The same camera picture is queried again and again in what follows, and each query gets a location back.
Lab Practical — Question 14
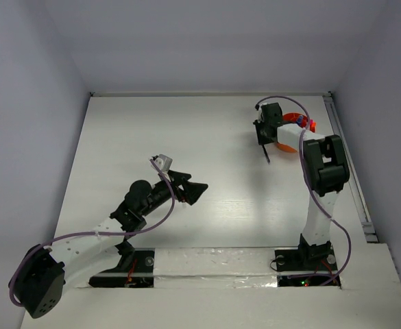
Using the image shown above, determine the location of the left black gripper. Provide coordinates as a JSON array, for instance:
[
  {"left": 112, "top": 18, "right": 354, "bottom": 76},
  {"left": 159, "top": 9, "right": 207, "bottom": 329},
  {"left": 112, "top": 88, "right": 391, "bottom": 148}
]
[{"left": 139, "top": 169, "right": 206, "bottom": 217}]

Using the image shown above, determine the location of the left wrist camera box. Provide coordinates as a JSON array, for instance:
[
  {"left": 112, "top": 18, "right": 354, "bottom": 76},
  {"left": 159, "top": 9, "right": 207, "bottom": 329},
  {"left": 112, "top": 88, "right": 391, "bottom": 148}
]
[{"left": 149, "top": 154, "right": 173, "bottom": 178}]

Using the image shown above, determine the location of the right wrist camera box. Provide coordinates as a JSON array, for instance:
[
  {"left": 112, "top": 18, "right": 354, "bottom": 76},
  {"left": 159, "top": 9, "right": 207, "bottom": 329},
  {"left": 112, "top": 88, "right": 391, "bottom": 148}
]
[{"left": 254, "top": 104, "right": 263, "bottom": 122}]

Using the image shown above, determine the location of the orange round compartment container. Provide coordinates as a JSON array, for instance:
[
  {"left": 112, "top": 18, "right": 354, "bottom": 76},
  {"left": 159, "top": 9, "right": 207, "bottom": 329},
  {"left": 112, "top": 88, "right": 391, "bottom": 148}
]
[{"left": 276, "top": 112, "right": 316, "bottom": 153}]

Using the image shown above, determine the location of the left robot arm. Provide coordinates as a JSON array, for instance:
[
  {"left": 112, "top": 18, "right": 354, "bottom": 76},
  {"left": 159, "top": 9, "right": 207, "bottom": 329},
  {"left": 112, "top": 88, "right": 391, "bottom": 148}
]
[{"left": 8, "top": 171, "right": 208, "bottom": 319}]

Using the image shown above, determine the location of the purple pen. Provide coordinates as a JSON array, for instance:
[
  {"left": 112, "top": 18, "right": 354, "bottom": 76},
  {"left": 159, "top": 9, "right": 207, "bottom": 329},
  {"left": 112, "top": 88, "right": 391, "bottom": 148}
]
[{"left": 261, "top": 145, "right": 271, "bottom": 164}]

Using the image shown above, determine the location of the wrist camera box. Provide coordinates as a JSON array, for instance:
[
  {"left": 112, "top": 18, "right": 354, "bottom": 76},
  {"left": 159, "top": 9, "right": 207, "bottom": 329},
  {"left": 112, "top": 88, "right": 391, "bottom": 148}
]
[
  {"left": 254, "top": 104, "right": 263, "bottom": 122},
  {"left": 149, "top": 154, "right": 173, "bottom": 178}
]

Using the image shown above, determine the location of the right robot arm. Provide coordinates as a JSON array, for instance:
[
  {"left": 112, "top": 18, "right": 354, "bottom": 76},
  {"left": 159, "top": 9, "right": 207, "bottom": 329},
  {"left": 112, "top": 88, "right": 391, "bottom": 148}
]
[{"left": 254, "top": 98, "right": 350, "bottom": 271}]

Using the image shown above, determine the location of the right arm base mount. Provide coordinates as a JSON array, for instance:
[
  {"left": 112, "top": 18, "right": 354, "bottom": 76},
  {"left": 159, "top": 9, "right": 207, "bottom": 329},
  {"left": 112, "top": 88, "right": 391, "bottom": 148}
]
[{"left": 269, "top": 248, "right": 341, "bottom": 287}]

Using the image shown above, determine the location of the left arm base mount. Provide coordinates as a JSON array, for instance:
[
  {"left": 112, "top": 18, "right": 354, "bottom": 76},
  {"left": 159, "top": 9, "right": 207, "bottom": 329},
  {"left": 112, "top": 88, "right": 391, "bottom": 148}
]
[{"left": 88, "top": 241, "right": 155, "bottom": 289}]

